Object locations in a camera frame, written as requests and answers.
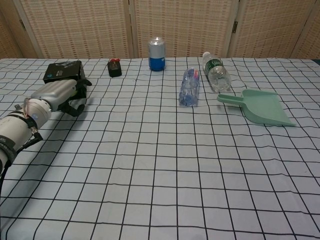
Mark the light blue checked tablecloth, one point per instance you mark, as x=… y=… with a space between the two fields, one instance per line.
x=175 y=162

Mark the blue and silver can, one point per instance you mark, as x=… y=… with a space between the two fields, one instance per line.
x=157 y=57

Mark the green plastic dustpan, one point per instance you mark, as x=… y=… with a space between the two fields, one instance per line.
x=265 y=107

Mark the small black device red top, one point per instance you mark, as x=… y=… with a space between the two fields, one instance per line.
x=114 y=68

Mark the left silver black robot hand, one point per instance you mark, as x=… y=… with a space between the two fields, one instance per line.
x=53 y=93

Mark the clear bottle pink label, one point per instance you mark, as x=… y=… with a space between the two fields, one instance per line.
x=189 y=88

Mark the black cardboard box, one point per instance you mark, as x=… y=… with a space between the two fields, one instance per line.
x=63 y=71

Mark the woven folding screen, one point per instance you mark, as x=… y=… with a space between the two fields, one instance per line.
x=175 y=27

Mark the clear bottle green label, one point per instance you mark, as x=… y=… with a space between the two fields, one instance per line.
x=217 y=73

